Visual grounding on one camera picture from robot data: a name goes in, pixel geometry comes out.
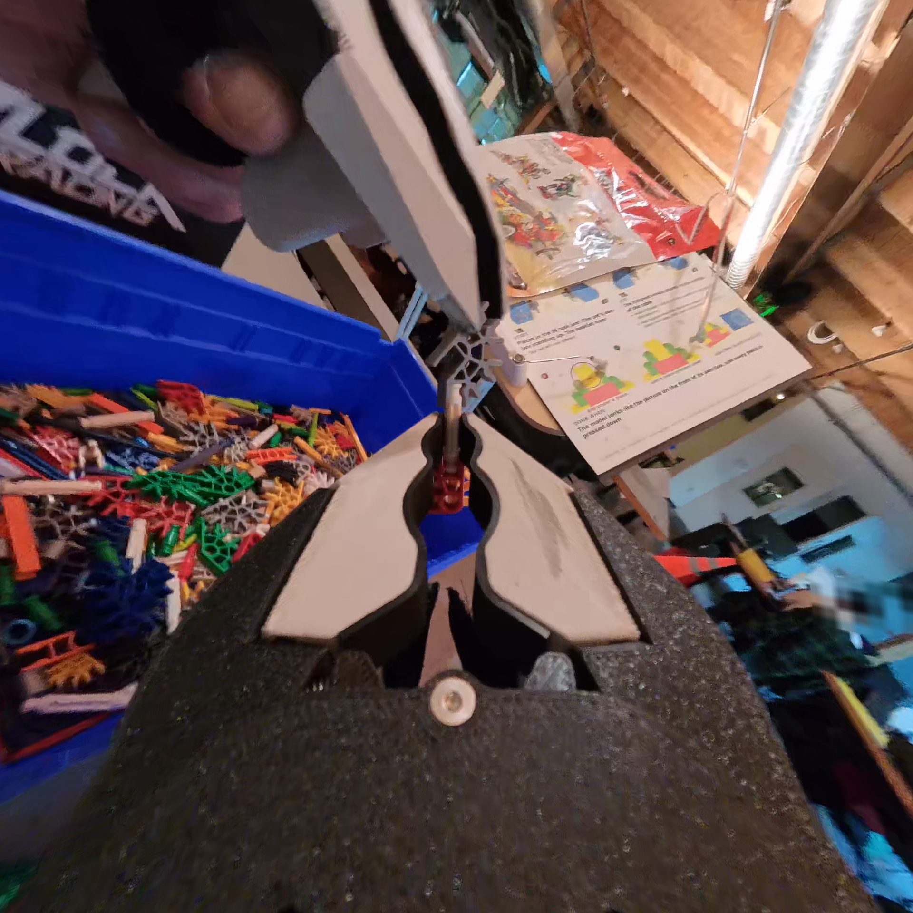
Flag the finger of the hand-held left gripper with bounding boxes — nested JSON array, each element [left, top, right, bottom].
[[303, 0, 509, 346]]

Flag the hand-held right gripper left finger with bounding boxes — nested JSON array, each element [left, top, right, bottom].
[[260, 413, 445, 646]]

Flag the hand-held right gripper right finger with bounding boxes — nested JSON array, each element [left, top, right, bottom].
[[467, 413, 644, 650]]

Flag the red yellow toy construction piece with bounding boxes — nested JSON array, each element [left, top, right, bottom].
[[424, 326, 503, 517]]

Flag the person's left hand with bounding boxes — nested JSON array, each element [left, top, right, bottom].
[[0, 0, 303, 226]]

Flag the tilted board stand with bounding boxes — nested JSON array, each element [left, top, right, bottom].
[[300, 233, 432, 350]]

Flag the orange traffic cone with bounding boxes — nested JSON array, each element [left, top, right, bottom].
[[654, 547, 746, 589]]

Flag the blue plastic bin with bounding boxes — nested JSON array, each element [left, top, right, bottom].
[[0, 189, 486, 803]]

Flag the white instruction sheet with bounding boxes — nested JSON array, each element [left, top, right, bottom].
[[497, 253, 813, 476]]

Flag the pile of colourful toy pieces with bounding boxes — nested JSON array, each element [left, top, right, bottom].
[[0, 377, 372, 757]]

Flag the black box with red print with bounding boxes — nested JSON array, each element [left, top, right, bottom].
[[0, 79, 246, 268]]

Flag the silver ventilation duct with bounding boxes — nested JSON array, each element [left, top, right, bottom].
[[721, 0, 888, 292]]

